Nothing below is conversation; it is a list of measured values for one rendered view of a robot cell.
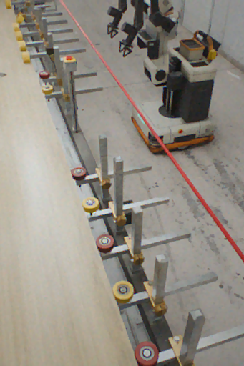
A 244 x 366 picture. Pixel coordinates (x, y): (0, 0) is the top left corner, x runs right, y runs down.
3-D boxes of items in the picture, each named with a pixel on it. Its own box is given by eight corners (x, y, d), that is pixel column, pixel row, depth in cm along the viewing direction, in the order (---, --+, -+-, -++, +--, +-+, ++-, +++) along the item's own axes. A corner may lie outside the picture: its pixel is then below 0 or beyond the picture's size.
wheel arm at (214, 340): (246, 327, 140) (248, 322, 138) (251, 335, 138) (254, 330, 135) (138, 363, 130) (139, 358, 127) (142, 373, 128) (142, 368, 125)
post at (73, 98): (78, 128, 263) (72, 68, 233) (79, 131, 259) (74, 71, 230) (72, 129, 262) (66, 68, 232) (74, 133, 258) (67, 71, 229)
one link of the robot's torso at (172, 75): (169, 81, 350) (171, 56, 334) (181, 95, 330) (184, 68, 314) (142, 85, 344) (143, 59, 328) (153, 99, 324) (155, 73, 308)
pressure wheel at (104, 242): (104, 266, 161) (103, 250, 154) (93, 255, 166) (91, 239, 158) (118, 257, 165) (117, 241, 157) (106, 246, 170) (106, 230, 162)
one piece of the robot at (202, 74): (183, 103, 396) (194, 22, 341) (207, 130, 357) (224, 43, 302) (154, 108, 389) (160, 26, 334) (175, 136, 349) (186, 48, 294)
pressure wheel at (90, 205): (84, 225, 180) (83, 209, 172) (82, 214, 186) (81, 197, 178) (101, 222, 181) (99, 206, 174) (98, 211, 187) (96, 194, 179)
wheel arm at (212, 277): (212, 275, 159) (215, 269, 156) (217, 282, 157) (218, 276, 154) (116, 304, 149) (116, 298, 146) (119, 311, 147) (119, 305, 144)
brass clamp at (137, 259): (134, 241, 173) (135, 234, 170) (145, 264, 164) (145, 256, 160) (122, 244, 172) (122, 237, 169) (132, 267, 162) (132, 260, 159)
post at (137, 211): (137, 274, 178) (139, 204, 147) (139, 279, 176) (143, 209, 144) (129, 276, 178) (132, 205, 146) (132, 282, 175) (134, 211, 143)
